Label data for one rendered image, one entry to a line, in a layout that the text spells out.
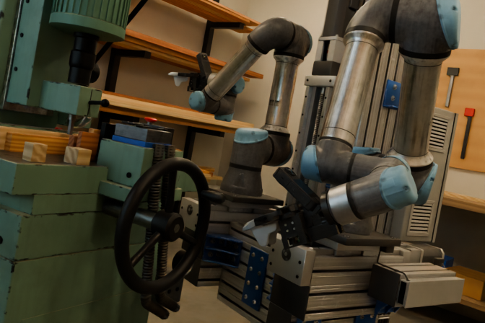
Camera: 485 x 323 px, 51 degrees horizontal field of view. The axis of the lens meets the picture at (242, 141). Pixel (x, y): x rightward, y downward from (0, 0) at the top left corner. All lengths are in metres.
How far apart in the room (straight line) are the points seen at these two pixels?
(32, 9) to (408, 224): 1.31
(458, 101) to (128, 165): 3.33
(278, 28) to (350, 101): 0.75
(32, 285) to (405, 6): 0.98
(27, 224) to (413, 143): 0.89
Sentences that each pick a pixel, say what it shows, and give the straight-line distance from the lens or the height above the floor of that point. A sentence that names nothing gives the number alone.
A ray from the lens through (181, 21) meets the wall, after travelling 4.72.
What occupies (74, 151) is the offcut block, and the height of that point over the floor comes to 0.93.
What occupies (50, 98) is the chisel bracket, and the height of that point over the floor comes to 1.03.
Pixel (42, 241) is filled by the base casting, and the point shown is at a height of 0.75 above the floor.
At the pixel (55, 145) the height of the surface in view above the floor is 0.92.
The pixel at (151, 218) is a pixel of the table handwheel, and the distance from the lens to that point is 1.08.
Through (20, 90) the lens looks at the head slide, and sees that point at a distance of 1.34.
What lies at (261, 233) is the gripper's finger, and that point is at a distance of 1.05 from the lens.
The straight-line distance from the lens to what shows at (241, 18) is 4.54.
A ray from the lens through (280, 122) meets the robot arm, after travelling 1.86.
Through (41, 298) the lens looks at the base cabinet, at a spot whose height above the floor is 0.63.
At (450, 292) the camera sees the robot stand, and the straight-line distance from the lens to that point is 1.58.
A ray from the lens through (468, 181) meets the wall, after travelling 4.10.
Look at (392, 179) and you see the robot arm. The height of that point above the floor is 1.00.
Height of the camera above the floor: 1.03
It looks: 1 degrees down
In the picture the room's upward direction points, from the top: 10 degrees clockwise
